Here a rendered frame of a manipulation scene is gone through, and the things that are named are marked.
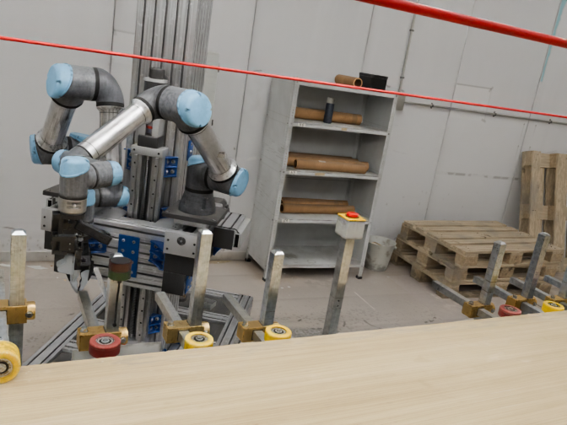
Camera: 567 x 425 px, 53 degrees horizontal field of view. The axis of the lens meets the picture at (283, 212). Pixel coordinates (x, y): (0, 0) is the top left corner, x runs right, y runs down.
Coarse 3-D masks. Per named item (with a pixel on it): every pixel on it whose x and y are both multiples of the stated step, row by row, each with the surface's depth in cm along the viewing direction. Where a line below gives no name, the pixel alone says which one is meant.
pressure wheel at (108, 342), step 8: (96, 336) 151; (104, 336) 152; (112, 336) 152; (96, 344) 147; (104, 344) 148; (112, 344) 148; (120, 344) 150; (96, 352) 147; (104, 352) 147; (112, 352) 148
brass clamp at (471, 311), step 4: (464, 304) 231; (468, 304) 229; (476, 304) 230; (480, 304) 231; (488, 304) 232; (492, 304) 234; (464, 308) 231; (468, 308) 229; (472, 308) 227; (476, 308) 228; (480, 308) 229; (484, 308) 231; (488, 308) 232; (492, 308) 233; (464, 312) 231; (468, 312) 229; (472, 312) 228; (476, 312) 229; (492, 312) 233; (468, 316) 229; (472, 316) 229; (476, 316) 230
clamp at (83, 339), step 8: (80, 328) 161; (88, 328) 161; (96, 328) 162; (104, 328) 163; (120, 328) 164; (80, 336) 157; (88, 336) 158; (120, 336) 162; (80, 344) 158; (88, 344) 159
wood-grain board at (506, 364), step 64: (512, 320) 207; (0, 384) 126; (64, 384) 130; (128, 384) 134; (192, 384) 138; (256, 384) 142; (320, 384) 147; (384, 384) 151; (448, 384) 157; (512, 384) 162
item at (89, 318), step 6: (78, 294) 183; (84, 294) 184; (78, 300) 183; (84, 300) 180; (90, 300) 180; (84, 306) 176; (90, 306) 176; (84, 312) 172; (90, 312) 173; (84, 318) 172; (90, 318) 169; (96, 318) 170; (90, 324) 166; (96, 324) 166
